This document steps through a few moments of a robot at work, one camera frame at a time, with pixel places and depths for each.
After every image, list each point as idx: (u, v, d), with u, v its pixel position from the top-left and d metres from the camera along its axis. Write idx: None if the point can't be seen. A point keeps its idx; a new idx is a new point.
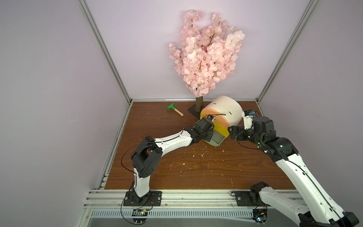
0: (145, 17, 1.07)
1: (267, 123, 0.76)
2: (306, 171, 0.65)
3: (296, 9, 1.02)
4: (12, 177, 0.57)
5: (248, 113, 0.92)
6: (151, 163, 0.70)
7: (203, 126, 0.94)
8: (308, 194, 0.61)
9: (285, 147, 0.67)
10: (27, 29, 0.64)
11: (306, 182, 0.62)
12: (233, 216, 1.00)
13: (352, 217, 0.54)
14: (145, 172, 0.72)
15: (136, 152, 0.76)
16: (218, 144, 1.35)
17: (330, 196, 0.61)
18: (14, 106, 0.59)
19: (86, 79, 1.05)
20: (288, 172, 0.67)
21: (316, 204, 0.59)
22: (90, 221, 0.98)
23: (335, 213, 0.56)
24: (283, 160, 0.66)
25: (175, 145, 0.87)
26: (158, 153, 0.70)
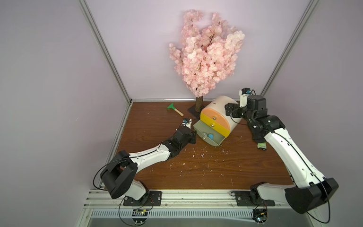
0: (145, 17, 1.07)
1: (260, 102, 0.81)
2: (290, 142, 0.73)
3: (296, 9, 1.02)
4: (12, 177, 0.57)
5: (245, 91, 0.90)
6: (122, 182, 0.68)
7: (180, 138, 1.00)
8: (292, 163, 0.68)
9: (272, 123, 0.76)
10: (27, 29, 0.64)
11: (289, 152, 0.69)
12: (233, 216, 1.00)
13: (332, 181, 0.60)
14: (116, 192, 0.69)
15: (108, 169, 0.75)
16: (218, 144, 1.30)
17: (312, 165, 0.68)
18: (14, 106, 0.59)
19: (86, 79, 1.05)
20: (274, 144, 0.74)
21: (299, 170, 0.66)
22: (90, 221, 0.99)
23: (315, 178, 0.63)
24: (271, 133, 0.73)
25: (152, 159, 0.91)
26: (131, 169, 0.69)
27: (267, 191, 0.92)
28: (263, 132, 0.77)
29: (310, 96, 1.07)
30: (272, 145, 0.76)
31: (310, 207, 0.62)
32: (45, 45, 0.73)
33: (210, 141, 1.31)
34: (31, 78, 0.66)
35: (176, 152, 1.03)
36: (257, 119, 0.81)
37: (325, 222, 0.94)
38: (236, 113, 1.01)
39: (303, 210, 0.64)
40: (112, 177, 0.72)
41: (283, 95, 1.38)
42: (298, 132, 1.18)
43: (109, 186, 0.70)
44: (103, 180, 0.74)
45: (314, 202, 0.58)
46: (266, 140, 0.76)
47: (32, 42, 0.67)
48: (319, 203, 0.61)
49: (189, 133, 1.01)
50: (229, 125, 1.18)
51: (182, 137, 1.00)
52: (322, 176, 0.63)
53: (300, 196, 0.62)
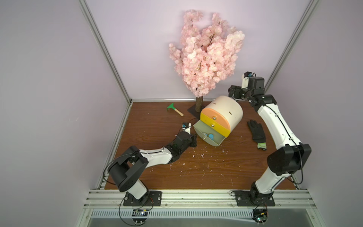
0: (145, 17, 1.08)
1: (259, 81, 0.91)
2: (278, 114, 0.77)
3: (296, 9, 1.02)
4: (11, 177, 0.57)
5: (247, 75, 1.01)
6: (133, 175, 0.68)
7: (179, 144, 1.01)
8: (274, 129, 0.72)
9: (265, 99, 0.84)
10: (27, 30, 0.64)
11: (274, 120, 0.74)
12: (233, 216, 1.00)
13: (306, 145, 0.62)
14: (125, 185, 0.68)
15: (117, 162, 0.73)
16: (218, 144, 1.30)
17: (293, 132, 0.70)
18: (14, 106, 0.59)
19: (87, 79, 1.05)
20: (263, 116, 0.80)
21: (279, 134, 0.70)
22: (90, 221, 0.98)
23: (292, 141, 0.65)
24: (262, 106, 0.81)
25: (156, 160, 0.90)
26: (143, 163, 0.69)
27: (263, 182, 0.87)
28: (257, 105, 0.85)
29: (310, 97, 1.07)
30: (262, 117, 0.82)
31: (285, 170, 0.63)
32: (45, 46, 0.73)
33: (210, 141, 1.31)
34: (31, 78, 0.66)
35: (176, 157, 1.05)
36: (254, 95, 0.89)
37: (326, 222, 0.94)
38: (237, 94, 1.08)
39: (279, 172, 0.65)
40: (121, 170, 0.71)
41: (282, 95, 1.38)
42: (298, 132, 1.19)
43: (117, 179, 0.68)
44: (109, 173, 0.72)
45: (287, 161, 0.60)
46: (258, 114, 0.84)
47: (32, 42, 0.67)
48: (294, 167, 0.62)
49: (188, 138, 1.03)
50: (229, 125, 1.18)
51: (182, 143, 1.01)
52: (299, 142, 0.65)
53: (277, 157, 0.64)
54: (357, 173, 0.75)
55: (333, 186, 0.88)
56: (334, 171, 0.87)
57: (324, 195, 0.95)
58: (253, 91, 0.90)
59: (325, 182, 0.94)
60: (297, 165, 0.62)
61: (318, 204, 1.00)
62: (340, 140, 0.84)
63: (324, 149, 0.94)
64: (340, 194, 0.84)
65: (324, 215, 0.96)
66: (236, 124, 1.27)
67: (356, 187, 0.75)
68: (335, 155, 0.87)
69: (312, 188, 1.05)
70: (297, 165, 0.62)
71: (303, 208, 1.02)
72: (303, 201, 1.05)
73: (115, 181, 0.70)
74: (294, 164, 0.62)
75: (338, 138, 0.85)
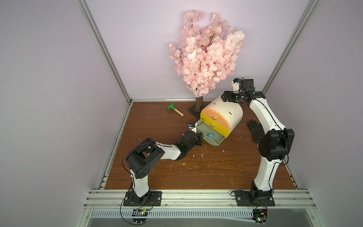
0: (145, 17, 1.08)
1: (248, 81, 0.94)
2: (266, 106, 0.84)
3: (296, 9, 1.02)
4: (11, 178, 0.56)
5: (237, 80, 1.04)
6: (150, 163, 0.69)
7: (186, 142, 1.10)
8: (263, 117, 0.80)
9: (255, 94, 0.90)
10: (27, 30, 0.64)
11: (262, 110, 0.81)
12: (233, 216, 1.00)
13: (289, 130, 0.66)
14: (141, 172, 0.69)
15: (135, 151, 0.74)
16: (218, 144, 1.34)
17: (279, 119, 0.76)
18: (14, 107, 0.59)
19: (86, 79, 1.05)
20: (254, 109, 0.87)
21: (266, 121, 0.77)
22: (90, 221, 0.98)
23: (277, 126, 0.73)
24: (253, 100, 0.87)
25: (168, 154, 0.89)
26: (160, 152, 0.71)
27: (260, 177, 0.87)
28: (249, 100, 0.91)
29: (310, 97, 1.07)
30: (254, 110, 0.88)
31: (274, 154, 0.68)
32: (45, 46, 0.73)
33: (210, 140, 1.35)
34: (31, 78, 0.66)
35: (182, 154, 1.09)
36: (246, 91, 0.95)
37: (326, 222, 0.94)
38: (230, 96, 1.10)
39: (268, 157, 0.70)
40: (137, 159, 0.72)
41: (282, 95, 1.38)
42: (298, 132, 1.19)
43: (135, 166, 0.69)
44: (127, 161, 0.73)
45: (272, 144, 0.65)
46: (250, 108, 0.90)
47: (32, 42, 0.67)
48: (281, 150, 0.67)
49: (194, 136, 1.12)
50: (229, 125, 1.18)
51: (189, 142, 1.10)
52: (284, 127, 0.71)
53: (265, 142, 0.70)
54: (356, 173, 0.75)
55: (333, 186, 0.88)
56: (334, 171, 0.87)
57: (324, 195, 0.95)
58: (244, 89, 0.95)
59: (325, 182, 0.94)
60: (284, 148, 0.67)
61: (318, 204, 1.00)
62: (339, 140, 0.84)
63: (324, 148, 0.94)
64: (340, 195, 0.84)
65: (324, 215, 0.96)
66: (236, 124, 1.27)
67: (356, 187, 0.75)
68: (335, 155, 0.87)
69: (312, 188, 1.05)
70: (283, 148, 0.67)
71: (303, 208, 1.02)
72: (303, 201, 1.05)
73: (132, 168, 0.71)
74: (281, 148, 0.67)
75: (337, 138, 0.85)
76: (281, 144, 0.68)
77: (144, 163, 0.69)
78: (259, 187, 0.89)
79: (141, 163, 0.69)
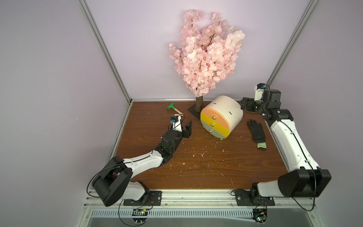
0: (144, 16, 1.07)
1: (274, 94, 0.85)
2: (293, 132, 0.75)
3: (297, 8, 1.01)
4: (12, 178, 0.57)
5: (261, 86, 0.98)
6: (117, 187, 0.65)
7: (167, 145, 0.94)
8: (288, 146, 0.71)
9: (281, 114, 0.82)
10: (26, 30, 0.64)
11: (288, 137, 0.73)
12: (233, 216, 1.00)
13: (325, 170, 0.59)
14: (110, 199, 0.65)
15: (99, 176, 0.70)
16: (221, 137, 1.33)
17: (309, 154, 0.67)
18: (15, 106, 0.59)
19: (86, 78, 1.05)
20: (278, 133, 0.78)
21: (294, 154, 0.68)
22: (90, 221, 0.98)
23: (308, 164, 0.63)
24: (277, 121, 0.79)
25: (145, 166, 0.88)
26: (127, 174, 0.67)
27: (265, 188, 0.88)
28: (272, 119, 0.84)
29: (309, 97, 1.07)
30: (276, 134, 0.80)
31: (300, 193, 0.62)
32: (45, 45, 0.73)
33: (217, 134, 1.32)
34: (31, 79, 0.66)
35: (168, 157, 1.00)
36: (267, 108, 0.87)
37: (326, 222, 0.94)
38: (250, 106, 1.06)
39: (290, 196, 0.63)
40: (105, 184, 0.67)
41: (282, 95, 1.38)
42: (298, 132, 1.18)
43: (102, 193, 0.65)
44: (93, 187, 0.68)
45: (300, 185, 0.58)
46: (272, 129, 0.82)
47: (32, 41, 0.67)
48: (308, 193, 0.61)
49: (173, 138, 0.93)
50: (229, 125, 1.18)
51: (170, 144, 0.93)
52: (316, 166, 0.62)
53: (289, 179, 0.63)
54: (356, 173, 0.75)
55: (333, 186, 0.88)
56: (334, 171, 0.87)
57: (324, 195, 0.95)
58: (268, 103, 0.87)
59: None
60: (312, 191, 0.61)
61: (318, 203, 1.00)
62: (339, 140, 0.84)
63: (324, 148, 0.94)
64: (340, 194, 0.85)
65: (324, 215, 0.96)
66: (236, 124, 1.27)
67: (356, 187, 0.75)
68: (335, 155, 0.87)
69: None
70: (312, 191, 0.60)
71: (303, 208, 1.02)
72: (303, 201, 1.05)
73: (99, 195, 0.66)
74: (308, 190, 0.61)
75: (337, 139, 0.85)
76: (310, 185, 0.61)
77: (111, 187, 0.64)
78: (260, 194, 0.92)
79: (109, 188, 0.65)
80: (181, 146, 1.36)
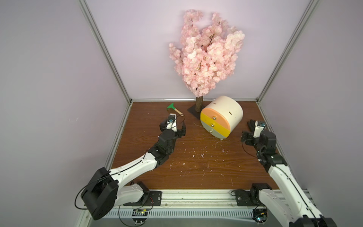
0: (144, 16, 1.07)
1: (271, 140, 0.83)
2: (289, 177, 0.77)
3: (297, 8, 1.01)
4: (12, 178, 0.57)
5: (260, 124, 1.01)
6: (104, 202, 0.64)
7: (163, 145, 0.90)
8: (287, 193, 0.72)
9: (275, 159, 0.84)
10: (26, 30, 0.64)
11: (286, 183, 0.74)
12: (232, 216, 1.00)
13: (330, 220, 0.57)
14: (99, 212, 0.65)
15: (86, 189, 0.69)
16: (221, 137, 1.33)
17: (310, 200, 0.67)
18: (15, 105, 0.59)
19: (86, 78, 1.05)
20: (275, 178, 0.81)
21: (294, 201, 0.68)
22: (90, 221, 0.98)
23: (310, 212, 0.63)
24: (272, 167, 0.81)
25: (136, 172, 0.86)
26: (113, 188, 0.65)
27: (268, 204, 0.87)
28: (267, 166, 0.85)
29: (309, 97, 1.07)
30: (274, 178, 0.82)
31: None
32: (45, 45, 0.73)
33: (217, 134, 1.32)
34: (31, 79, 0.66)
35: (164, 158, 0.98)
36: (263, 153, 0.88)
37: None
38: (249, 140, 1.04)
39: None
40: (92, 197, 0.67)
41: (282, 95, 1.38)
42: (298, 132, 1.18)
43: (90, 206, 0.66)
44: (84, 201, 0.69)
45: None
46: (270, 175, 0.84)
47: (32, 41, 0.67)
48: None
49: (170, 138, 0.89)
50: (229, 125, 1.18)
51: (167, 144, 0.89)
52: (319, 214, 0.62)
53: None
54: (356, 173, 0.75)
55: (333, 186, 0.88)
56: (334, 172, 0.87)
57: (323, 195, 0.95)
58: (263, 148, 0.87)
59: (325, 182, 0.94)
60: None
61: (318, 204, 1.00)
62: (339, 141, 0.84)
63: (324, 148, 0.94)
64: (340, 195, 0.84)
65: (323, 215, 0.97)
66: (236, 124, 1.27)
67: (356, 187, 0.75)
68: (334, 155, 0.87)
69: (311, 187, 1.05)
70: None
71: None
72: None
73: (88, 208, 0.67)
74: None
75: (337, 139, 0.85)
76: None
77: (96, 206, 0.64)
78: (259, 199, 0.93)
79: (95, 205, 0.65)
80: (181, 146, 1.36)
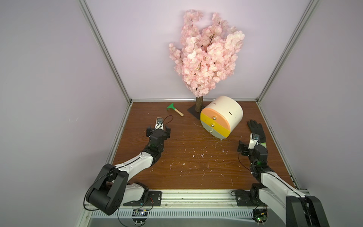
0: (144, 16, 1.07)
1: (263, 155, 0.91)
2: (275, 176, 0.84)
3: (297, 8, 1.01)
4: (12, 178, 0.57)
5: (254, 137, 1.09)
6: (116, 192, 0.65)
7: (156, 143, 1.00)
8: (276, 186, 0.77)
9: (264, 169, 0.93)
10: (26, 30, 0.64)
11: (272, 179, 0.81)
12: (233, 216, 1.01)
13: (315, 198, 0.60)
14: (111, 206, 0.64)
15: (94, 187, 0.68)
16: (221, 137, 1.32)
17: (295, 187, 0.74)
18: (15, 106, 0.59)
19: (86, 78, 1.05)
20: (266, 182, 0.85)
21: (282, 190, 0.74)
22: (90, 221, 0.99)
23: (295, 194, 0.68)
24: (262, 173, 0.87)
25: (138, 167, 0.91)
26: (124, 176, 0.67)
27: (267, 200, 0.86)
28: (259, 178, 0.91)
29: (309, 97, 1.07)
30: (266, 184, 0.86)
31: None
32: (45, 45, 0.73)
33: (217, 134, 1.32)
34: (30, 79, 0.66)
35: (158, 155, 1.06)
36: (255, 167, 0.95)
37: None
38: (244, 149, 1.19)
39: None
40: (101, 194, 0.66)
41: (282, 95, 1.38)
42: (298, 132, 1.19)
43: (101, 203, 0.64)
44: (90, 202, 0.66)
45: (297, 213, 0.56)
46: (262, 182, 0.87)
47: (32, 42, 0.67)
48: None
49: (162, 134, 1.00)
50: (229, 125, 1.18)
51: (159, 140, 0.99)
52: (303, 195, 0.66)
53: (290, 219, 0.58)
54: (356, 172, 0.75)
55: (333, 186, 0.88)
56: (334, 172, 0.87)
57: (323, 195, 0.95)
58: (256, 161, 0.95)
59: (324, 182, 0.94)
60: None
61: None
62: (339, 141, 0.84)
63: (324, 148, 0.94)
64: (340, 195, 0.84)
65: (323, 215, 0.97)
66: (236, 124, 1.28)
67: (356, 187, 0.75)
68: (334, 155, 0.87)
69: (311, 188, 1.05)
70: None
71: None
72: None
73: (99, 206, 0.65)
74: None
75: (338, 139, 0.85)
76: (315, 222, 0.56)
77: (109, 198, 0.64)
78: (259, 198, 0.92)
79: (107, 198, 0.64)
80: (181, 146, 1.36)
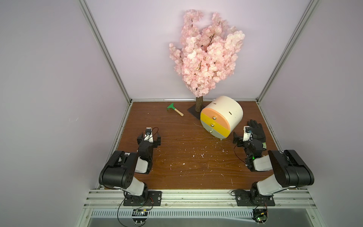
0: (144, 16, 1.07)
1: (257, 148, 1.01)
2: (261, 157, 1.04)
3: (297, 8, 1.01)
4: (11, 177, 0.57)
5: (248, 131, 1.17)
6: (132, 165, 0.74)
7: (145, 155, 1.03)
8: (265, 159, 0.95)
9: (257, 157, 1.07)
10: (25, 30, 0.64)
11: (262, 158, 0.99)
12: (233, 216, 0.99)
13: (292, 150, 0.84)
14: (127, 178, 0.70)
15: (108, 166, 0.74)
16: (221, 137, 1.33)
17: None
18: (14, 106, 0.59)
19: (86, 78, 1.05)
20: (259, 164, 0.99)
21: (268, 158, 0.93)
22: (90, 221, 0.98)
23: None
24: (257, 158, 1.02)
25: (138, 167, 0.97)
26: (136, 153, 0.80)
27: (265, 186, 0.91)
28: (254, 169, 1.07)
29: (309, 97, 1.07)
30: (259, 166, 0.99)
31: (300, 178, 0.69)
32: (45, 45, 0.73)
33: (217, 134, 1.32)
34: (30, 79, 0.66)
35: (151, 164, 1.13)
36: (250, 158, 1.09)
37: (325, 222, 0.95)
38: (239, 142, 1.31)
39: (289, 178, 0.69)
40: (116, 170, 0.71)
41: (282, 95, 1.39)
42: (298, 132, 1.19)
43: (116, 178, 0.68)
44: (103, 178, 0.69)
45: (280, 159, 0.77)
46: (256, 165, 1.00)
47: (31, 41, 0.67)
48: (301, 170, 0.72)
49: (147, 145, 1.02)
50: (229, 125, 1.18)
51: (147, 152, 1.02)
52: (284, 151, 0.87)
53: (276, 166, 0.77)
54: (356, 172, 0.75)
55: (333, 186, 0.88)
56: (333, 171, 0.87)
57: (324, 195, 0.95)
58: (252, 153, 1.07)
59: (324, 182, 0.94)
60: (301, 167, 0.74)
61: (318, 203, 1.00)
62: (338, 140, 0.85)
63: (324, 148, 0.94)
64: (341, 195, 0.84)
65: (324, 215, 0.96)
66: (236, 124, 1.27)
67: (356, 187, 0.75)
68: (334, 155, 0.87)
69: (312, 187, 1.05)
70: (300, 167, 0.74)
71: (303, 208, 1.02)
72: (303, 201, 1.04)
73: (113, 182, 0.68)
74: (300, 169, 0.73)
75: (337, 139, 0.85)
76: (295, 164, 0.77)
77: (125, 170, 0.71)
78: (260, 194, 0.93)
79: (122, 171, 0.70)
80: (181, 146, 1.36)
